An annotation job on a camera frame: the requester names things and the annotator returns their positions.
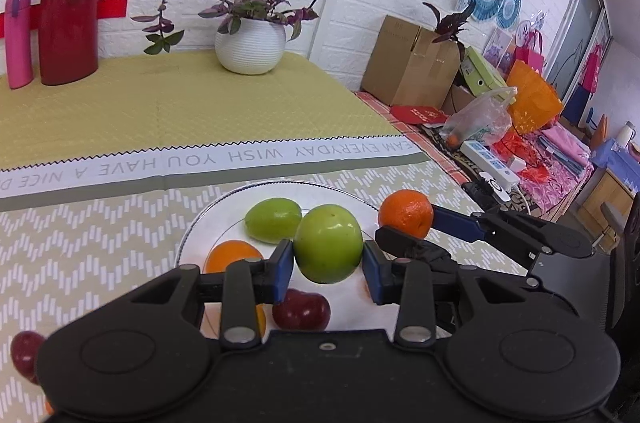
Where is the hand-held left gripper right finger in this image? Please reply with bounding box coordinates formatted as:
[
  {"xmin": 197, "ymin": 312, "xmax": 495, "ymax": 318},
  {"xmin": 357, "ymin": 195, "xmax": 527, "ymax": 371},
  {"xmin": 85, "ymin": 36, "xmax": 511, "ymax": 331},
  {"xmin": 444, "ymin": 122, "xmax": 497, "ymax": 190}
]
[{"xmin": 363, "ymin": 241, "xmax": 555, "ymax": 350}]

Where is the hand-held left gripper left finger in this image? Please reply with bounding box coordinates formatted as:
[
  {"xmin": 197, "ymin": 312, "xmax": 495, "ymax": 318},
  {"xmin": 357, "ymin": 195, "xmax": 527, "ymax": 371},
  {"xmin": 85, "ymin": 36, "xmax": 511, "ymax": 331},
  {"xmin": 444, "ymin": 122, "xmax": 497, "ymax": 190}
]
[{"xmin": 117, "ymin": 239, "xmax": 296, "ymax": 350}]

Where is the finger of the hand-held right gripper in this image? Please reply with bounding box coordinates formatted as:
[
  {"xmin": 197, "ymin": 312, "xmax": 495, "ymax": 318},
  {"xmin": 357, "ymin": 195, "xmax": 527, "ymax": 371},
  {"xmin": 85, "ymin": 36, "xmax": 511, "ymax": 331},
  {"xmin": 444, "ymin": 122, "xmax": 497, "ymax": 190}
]
[
  {"xmin": 430, "ymin": 204, "xmax": 594, "ymax": 265},
  {"xmin": 375, "ymin": 226, "xmax": 467, "ymax": 272}
]

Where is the deep orange orange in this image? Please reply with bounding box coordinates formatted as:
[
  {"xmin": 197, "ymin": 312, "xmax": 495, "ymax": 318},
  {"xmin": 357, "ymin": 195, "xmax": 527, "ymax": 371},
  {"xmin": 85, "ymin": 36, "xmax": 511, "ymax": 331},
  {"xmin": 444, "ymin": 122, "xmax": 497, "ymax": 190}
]
[{"xmin": 377, "ymin": 190, "xmax": 434, "ymax": 240}]

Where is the red apple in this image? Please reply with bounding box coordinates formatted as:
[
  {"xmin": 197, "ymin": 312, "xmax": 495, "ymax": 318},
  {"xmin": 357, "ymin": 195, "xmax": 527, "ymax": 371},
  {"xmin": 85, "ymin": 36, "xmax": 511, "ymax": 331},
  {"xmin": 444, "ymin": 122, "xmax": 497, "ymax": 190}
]
[{"xmin": 271, "ymin": 288, "xmax": 332, "ymax": 332}]

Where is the round green apple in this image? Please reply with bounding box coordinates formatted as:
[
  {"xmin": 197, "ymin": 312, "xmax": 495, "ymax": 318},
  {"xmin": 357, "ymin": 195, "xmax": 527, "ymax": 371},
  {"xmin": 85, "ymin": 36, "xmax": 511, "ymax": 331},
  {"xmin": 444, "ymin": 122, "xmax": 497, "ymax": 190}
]
[{"xmin": 293, "ymin": 204, "xmax": 364, "ymax": 285}]

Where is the green mango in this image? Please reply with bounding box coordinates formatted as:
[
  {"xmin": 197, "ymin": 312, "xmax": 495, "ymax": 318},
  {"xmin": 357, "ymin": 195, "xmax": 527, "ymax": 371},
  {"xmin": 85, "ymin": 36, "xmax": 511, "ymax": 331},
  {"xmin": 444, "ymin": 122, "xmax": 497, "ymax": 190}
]
[{"xmin": 244, "ymin": 198, "xmax": 303, "ymax": 245}]

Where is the large orange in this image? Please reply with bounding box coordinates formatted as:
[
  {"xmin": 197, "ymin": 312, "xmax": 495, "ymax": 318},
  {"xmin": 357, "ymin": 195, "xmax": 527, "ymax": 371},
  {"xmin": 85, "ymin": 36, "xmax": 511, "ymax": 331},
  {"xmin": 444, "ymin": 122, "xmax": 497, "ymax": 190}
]
[{"xmin": 205, "ymin": 240, "xmax": 264, "ymax": 274}]

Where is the white plate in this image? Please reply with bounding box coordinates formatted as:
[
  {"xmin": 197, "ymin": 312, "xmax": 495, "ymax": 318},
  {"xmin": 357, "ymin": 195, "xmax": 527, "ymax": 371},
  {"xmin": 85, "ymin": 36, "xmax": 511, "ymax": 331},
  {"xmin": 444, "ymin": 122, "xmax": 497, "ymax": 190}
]
[{"xmin": 176, "ymin": 180, "xmax": 453, "ymax": 340}]

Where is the black office chair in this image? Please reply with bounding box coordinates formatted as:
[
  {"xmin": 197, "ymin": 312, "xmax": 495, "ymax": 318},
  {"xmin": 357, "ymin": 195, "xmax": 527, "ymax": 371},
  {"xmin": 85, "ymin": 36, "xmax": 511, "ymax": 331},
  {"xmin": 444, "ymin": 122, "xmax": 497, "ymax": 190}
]
[{"xmin": 600, "ymin": 190, "xmax": 640, "ymax": 354}]

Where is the checkered red cloth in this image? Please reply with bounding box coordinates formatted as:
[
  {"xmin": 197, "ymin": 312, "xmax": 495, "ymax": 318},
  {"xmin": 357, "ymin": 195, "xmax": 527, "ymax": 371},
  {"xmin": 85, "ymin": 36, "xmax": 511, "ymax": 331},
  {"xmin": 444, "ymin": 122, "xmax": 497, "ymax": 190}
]
[{"xmin": 356, "ymin": 92, "xmax": 538, "ymax": 209}]

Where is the white power strip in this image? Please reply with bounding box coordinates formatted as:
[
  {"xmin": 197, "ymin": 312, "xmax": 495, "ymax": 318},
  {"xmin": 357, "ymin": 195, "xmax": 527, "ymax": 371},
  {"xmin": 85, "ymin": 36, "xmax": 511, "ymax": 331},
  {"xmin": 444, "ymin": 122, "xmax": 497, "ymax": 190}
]
[{"xmin": 460, "ymin": 140, "xmax": 521, "ymax": 191}]

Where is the wooden cabinet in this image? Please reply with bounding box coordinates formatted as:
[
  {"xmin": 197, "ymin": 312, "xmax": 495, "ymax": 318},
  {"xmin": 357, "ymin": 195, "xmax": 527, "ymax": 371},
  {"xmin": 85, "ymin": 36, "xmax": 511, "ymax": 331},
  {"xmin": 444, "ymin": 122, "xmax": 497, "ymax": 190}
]
[{"xmin": 570, "ymin": 168, "xmax": 626, "ymax": 229}]

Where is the clear plastic bag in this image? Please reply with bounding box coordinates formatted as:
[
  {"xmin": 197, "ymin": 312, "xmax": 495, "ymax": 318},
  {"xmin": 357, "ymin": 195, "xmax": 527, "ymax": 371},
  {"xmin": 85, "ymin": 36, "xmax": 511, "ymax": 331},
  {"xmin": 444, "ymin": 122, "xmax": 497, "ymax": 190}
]
[{"xmin": 440, "ymin": 87, "xmax": 518, "ymax": 149}]

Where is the red envelope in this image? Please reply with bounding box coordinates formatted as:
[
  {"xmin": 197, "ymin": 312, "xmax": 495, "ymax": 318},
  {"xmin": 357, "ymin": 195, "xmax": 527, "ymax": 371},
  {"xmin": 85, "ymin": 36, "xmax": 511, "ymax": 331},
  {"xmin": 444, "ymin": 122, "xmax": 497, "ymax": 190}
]
[{"xmin": 390, "ymin": 104, "xmax": 449, "ymax": 126}]

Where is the orange bag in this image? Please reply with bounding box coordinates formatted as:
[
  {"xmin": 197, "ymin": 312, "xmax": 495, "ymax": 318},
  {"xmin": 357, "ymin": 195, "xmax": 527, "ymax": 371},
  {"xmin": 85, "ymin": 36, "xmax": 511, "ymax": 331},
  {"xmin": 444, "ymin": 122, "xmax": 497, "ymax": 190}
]
[{"xmin": 507, "ymin": 60, "xmax": 564, "ymax": 135}]

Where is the green box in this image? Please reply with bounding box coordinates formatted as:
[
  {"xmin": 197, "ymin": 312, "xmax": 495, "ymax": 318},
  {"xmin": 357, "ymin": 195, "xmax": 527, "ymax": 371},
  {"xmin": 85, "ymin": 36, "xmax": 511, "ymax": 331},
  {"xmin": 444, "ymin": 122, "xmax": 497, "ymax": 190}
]
[{"xmin": 460, "ymin": 46, "xmax": 508, "ymax": 96}]

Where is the white kettle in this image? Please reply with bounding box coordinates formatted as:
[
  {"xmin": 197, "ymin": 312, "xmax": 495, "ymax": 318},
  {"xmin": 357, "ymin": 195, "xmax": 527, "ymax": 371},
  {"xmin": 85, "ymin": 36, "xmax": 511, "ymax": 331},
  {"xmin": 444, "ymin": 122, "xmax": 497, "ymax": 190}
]
[{"xmin": 615, "ymin": 120, "xmax": 637, "ymax": 150}]

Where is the cardboard box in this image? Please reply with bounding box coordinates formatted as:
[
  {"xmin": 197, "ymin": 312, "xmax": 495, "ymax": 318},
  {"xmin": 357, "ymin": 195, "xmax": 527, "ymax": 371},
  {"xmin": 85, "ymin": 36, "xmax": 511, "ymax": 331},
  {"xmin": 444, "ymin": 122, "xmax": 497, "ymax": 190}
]
[{"xmin": 361, "ymin": 15, "xmax": 463, "ymax": 108}]

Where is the pink gift bag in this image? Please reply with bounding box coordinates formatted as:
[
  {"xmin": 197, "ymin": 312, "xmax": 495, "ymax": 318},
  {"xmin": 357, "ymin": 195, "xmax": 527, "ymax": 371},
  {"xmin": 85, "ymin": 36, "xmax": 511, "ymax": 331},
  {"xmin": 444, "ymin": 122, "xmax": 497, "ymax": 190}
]
[{"xmin": 515, "ymin": 30, "xmax": 546, "ymax": 74}]

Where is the patterned tablecloth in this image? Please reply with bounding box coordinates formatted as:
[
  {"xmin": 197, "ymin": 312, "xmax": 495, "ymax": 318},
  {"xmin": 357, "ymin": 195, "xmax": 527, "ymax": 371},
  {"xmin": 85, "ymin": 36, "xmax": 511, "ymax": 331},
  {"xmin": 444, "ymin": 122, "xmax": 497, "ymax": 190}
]
[{"xmin": 0, "ymin": 136, "xmax": 531, "ymax": 423}]

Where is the dark purple plant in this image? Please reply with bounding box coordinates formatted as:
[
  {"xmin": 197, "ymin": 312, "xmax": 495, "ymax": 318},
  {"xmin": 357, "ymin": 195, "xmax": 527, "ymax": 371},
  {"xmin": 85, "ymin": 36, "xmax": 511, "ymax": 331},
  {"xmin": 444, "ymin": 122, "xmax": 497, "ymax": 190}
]
[{"xmin": 422, "ymin": 0, "xmax": 476, "ymax": 63}]

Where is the yellow-green table mat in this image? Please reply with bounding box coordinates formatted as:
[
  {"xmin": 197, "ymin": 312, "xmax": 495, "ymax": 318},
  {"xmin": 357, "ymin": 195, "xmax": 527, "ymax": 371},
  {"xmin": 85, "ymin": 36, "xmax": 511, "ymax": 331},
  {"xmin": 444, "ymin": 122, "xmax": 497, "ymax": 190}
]
[{"xmin": 0, "ymin": 50, "xmax": 403, "ymax": 171}]

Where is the white ribbed flower pot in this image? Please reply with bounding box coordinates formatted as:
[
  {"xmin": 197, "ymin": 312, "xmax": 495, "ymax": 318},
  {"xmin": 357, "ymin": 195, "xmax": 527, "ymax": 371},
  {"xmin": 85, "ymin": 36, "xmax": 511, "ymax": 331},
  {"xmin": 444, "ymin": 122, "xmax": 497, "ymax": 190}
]
[{"xmin": 215, "ymin": 19, "xmax": 287, "ymax": 75}]

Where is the purple trailing plant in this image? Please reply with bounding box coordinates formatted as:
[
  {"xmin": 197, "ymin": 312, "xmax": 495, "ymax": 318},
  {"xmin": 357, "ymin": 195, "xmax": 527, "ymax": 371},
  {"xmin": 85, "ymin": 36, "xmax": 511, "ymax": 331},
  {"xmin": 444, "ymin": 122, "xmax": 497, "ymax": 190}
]
[{"xmin": 131, "ymin": 0, "xmax": 321, "ymax": 55}]

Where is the red thermos jug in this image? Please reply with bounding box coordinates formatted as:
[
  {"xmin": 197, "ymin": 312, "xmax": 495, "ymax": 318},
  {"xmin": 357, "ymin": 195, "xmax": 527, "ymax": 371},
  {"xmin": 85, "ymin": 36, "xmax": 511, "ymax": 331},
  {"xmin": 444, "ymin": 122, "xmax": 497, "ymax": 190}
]
[{"xmin": 39, "ymin": 0, "xmax": 99, "ymax": 86}]

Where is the pink bottle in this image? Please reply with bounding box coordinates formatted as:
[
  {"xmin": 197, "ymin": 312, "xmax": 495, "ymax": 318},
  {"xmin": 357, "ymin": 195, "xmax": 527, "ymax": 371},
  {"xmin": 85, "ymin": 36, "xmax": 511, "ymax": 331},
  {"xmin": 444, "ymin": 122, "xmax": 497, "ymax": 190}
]
[{"xmin": 4, "ymin": 0, "xmax": 35, "ymax": 90}]

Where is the red wall strip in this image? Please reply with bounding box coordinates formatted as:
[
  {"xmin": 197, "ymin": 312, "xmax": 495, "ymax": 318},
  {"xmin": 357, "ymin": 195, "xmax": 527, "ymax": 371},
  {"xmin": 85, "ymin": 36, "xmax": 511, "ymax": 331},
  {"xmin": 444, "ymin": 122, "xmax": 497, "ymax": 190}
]
[{"xmin": 0, "ymin": 0, "xmax": 130, "ymax": 31}]

